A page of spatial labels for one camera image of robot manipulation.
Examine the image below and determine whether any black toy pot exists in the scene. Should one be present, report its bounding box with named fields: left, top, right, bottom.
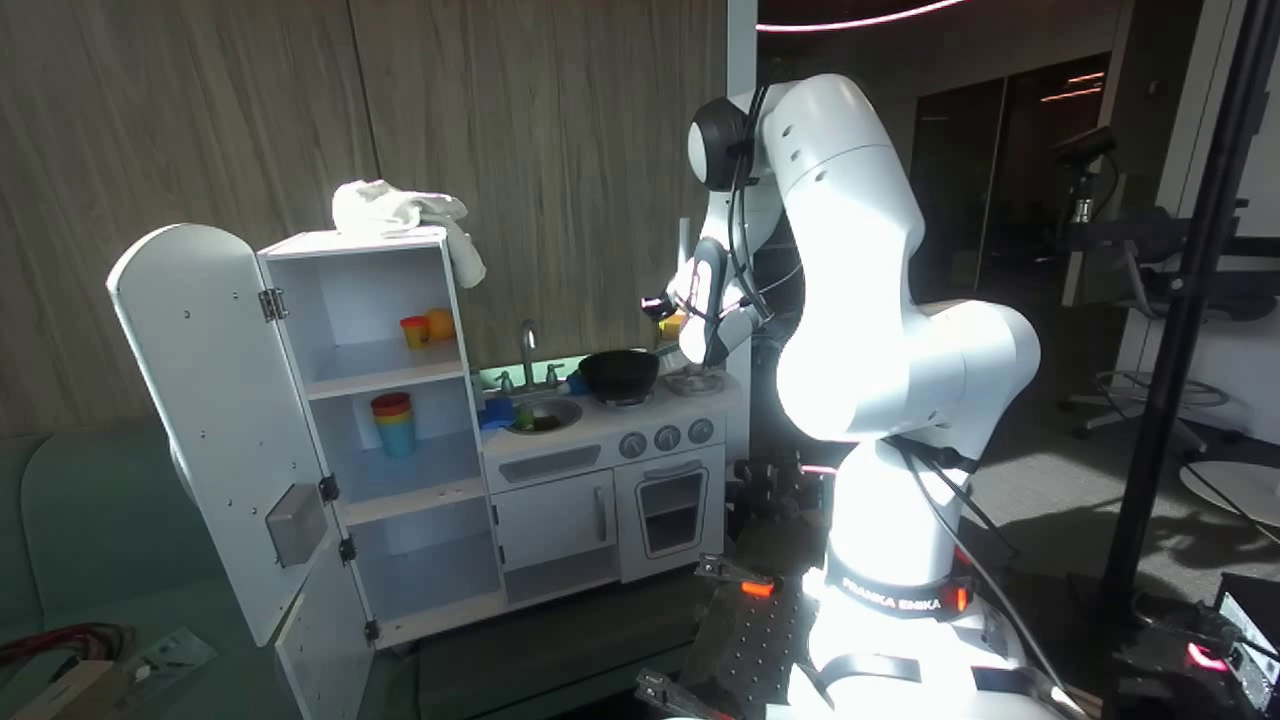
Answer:
left=578, top=345, right=669, bottom=405

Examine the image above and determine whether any silver toy faucet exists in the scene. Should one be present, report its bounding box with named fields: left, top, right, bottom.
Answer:
left=517, top=323, right=545, bottom=395

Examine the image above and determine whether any blue plastic toy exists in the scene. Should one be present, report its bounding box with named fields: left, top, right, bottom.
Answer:
left=477, top=394, right=519, bottom=438

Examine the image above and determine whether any white toy oven door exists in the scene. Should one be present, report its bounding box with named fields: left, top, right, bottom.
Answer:
left=620, top=458, right=728, bottom=586

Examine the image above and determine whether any white toy kitchen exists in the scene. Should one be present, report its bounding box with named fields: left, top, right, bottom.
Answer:
left=255, top=224, right=752, bottom=653

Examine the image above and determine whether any white toy cabinet door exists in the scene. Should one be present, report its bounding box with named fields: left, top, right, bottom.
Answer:
left=490, top=467, right=620, bottom=580

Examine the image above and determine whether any stack of coloured cups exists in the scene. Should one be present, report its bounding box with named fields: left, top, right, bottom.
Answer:
left=369, top=387, right=419, bottom=466

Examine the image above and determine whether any white cloth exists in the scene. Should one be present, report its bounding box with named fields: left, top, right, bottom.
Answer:
left=330, top=175, right=492, bottom=291

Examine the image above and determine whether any small white fridge door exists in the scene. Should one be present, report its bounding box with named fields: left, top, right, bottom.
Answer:
left=272, top=533, right=382, bottom=720

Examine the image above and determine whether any black office chair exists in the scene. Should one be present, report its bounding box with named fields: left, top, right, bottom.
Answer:
left=1061, top=123, right=1280, bottom=445

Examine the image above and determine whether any black tripod pole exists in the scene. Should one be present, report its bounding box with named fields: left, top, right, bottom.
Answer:
left=1096, top=0, right=1280, bottom=647

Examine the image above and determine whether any grey outlet plate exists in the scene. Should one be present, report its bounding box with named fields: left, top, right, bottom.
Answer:
left=125, top=625, right=219, bottom=683

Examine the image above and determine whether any cardboard box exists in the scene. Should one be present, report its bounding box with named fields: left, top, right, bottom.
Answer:
left=5, top=655, right=133, bottom=720

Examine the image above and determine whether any black electronic device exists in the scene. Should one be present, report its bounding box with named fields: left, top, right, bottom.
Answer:
left=1176, top=572, right=1280, bottom=720

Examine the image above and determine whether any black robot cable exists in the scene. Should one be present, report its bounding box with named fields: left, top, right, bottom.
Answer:
left=691, top=76, right=804, bottom=338

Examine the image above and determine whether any ceiling ring light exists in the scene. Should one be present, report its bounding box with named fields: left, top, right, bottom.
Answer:
left=752, top=0, right=970, bottom=40

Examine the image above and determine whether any red cable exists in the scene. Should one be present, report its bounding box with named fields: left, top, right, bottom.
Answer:
left=0, top=622, right=133, bottom=673

